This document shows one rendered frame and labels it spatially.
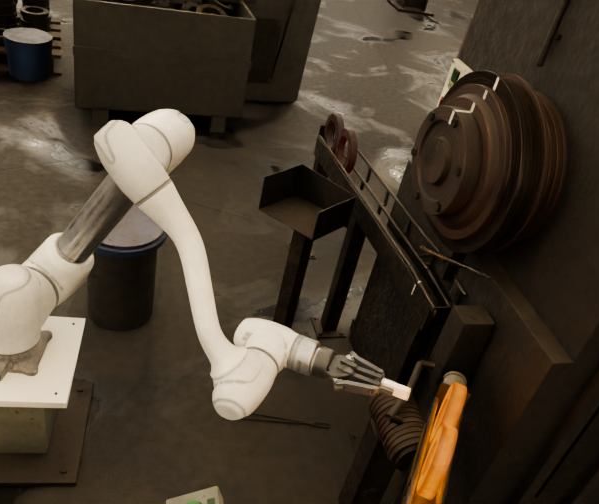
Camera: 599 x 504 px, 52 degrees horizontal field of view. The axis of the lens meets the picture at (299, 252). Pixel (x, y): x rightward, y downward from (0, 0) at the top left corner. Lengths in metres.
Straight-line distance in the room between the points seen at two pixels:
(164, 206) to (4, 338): 0.64
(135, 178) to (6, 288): 0.53
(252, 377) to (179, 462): 0.79
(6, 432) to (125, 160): 1.01
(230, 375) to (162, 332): 1.16
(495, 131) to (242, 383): 0.82
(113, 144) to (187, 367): 1.19
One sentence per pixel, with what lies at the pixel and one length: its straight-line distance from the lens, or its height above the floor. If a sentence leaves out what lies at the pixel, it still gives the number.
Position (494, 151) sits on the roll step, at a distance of 1.52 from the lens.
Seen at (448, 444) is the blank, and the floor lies 0.80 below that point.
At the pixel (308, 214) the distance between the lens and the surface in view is 2.25.
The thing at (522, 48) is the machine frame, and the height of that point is 1.38.
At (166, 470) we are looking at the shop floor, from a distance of 2.13.
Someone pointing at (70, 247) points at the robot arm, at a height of 0.67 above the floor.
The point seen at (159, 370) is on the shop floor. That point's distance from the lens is 2.39.
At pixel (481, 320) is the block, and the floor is 0.80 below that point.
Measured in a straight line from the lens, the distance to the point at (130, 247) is 2.24.
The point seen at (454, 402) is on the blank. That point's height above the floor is 0.78.
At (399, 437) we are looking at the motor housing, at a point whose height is 0.51.
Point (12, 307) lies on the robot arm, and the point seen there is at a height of 0.58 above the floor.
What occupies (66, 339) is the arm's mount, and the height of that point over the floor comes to 0.36.
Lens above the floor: 1.76
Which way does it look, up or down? 35 degrees down
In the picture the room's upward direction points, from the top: 14 degrees clockwise
